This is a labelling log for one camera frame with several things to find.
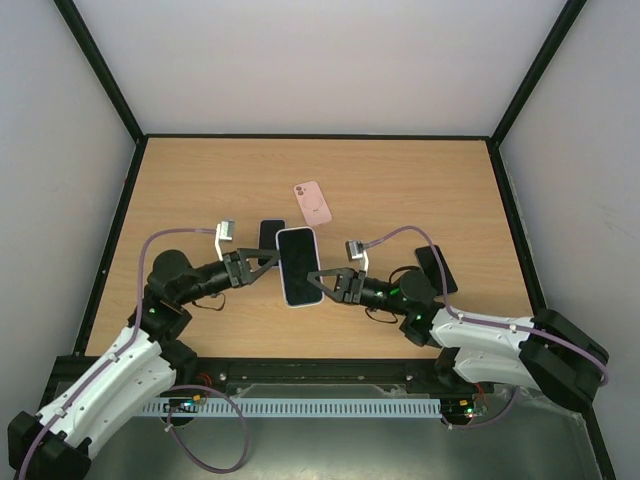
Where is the black enclosure frame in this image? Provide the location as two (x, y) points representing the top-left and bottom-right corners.
(12, 0), (617, 480)

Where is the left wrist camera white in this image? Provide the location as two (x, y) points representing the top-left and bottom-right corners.
(214, 219), (235, 260)

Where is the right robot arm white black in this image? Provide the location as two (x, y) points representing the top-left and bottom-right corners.
(307, 268), (608, 413)

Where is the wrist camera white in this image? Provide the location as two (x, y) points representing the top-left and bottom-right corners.
(345, 240), (369, 272)
(214, 219), (235, 260)

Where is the blue phone black screen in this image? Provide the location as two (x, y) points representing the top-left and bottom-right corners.
(259, 219), (286, 266)

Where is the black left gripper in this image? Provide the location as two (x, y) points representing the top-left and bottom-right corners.
(177, 248), (280, 305)

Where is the lavender phone case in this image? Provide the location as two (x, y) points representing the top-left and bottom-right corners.
(257, 218), (287, 267)

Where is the beige phone case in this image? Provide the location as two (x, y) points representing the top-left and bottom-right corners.
(275, 226), (324, 310)

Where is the white slotted cable duct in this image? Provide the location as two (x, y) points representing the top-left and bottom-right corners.
(137, 398), (441, 419)

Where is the green phone black screen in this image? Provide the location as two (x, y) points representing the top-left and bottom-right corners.
(414, 245), (458, 296)

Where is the black front rail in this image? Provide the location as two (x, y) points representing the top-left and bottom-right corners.
(49, 355), (496, 396)

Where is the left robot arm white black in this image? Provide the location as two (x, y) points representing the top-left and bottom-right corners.
(8, 248), (280, 479)

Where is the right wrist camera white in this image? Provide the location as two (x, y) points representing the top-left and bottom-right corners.
(345, 240), (369, 272)

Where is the pink phone case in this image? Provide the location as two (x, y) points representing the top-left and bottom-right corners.
(293, 181), (332, 227)

